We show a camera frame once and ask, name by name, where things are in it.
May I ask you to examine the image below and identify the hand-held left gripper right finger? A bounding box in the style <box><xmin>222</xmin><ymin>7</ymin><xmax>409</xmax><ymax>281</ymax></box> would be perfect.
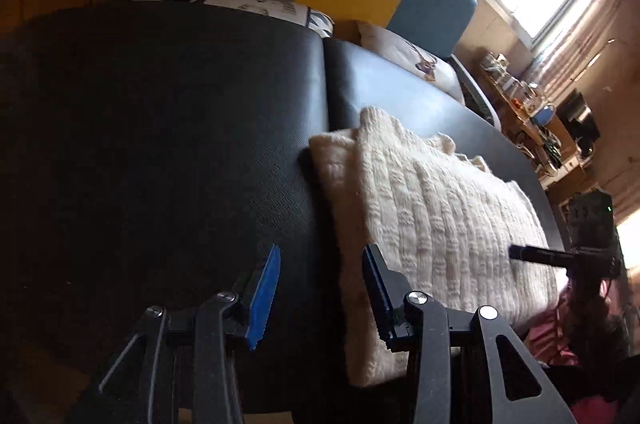
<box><xmin>361</xmin><ymin>244</ymin><xmax>576</xmax><ymax>424</ymax></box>

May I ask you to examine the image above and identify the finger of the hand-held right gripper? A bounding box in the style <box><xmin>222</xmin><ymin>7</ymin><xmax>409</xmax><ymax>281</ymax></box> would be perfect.
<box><xmin>509</xmin><ymin>245</ymin><xmax>576</xmax><ymax>267</ymax></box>

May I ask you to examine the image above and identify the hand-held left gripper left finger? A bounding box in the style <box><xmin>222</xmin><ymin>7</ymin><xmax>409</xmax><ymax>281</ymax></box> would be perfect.
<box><xmin>65</xmin><ymin>244</ymin><xmax>282</xmax><ymax>424</ymax></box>

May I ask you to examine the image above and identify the cream knitted sweater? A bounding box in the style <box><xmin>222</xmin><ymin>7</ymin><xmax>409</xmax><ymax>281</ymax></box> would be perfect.
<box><xmin>307</xmin><ymin>107</ymin><xmax>561</xmax><ymax>387</ymax></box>

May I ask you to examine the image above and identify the black monitor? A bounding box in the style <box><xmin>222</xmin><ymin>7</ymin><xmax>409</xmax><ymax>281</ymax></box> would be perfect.
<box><xmin>557</xmin><ymin>92</ymin><xmax>601</xmax><ymax>155</ymax></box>

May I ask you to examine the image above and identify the cluttered wooden desk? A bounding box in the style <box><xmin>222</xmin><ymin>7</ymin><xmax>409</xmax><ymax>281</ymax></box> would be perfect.
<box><xmin>475</xmin><ymin>47</ymin><xmax>608</xmax><ymax>192</ymax></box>

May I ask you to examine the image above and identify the blue bowl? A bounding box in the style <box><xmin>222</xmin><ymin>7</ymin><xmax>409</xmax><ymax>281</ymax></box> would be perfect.
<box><xmin>531</xmin><ymin>104</ymin><xmax>557</xmax><ymax>127</ymax></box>

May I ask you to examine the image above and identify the grey chair armrest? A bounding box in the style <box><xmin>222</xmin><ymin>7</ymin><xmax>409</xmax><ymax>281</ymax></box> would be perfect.
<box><xmin>450</xmin><ymin>54</ymin><xmax>503</xmax><ymax>127</ymax></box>

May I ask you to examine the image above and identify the beige curtain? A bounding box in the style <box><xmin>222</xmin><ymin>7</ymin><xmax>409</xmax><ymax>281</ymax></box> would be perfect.
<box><xmin>530</xmin><ymin>0</ymin><xmax>640</xmax><ymax>105</ymax></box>

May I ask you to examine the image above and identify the black leather bed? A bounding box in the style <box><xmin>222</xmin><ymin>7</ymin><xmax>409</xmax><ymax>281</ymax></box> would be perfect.
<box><xmin>0</xmin><ymin>0</ymin><xmax>571</xmax><ymax>415</ymax></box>

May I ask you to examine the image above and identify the deer print pillow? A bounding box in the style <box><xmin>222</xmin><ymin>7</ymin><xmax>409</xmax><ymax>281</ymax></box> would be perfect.
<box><xmin>357</xmin><ymin>22</ymin><xmax>463</xmax><ymax>102</ymax></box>

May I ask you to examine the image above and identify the geometric patterned pillow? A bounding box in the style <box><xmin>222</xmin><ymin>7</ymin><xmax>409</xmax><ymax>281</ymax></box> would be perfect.
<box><xmin>197</xmin><ymin>0</ymin><xmax>335</xmax><ymax>38</ymax></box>

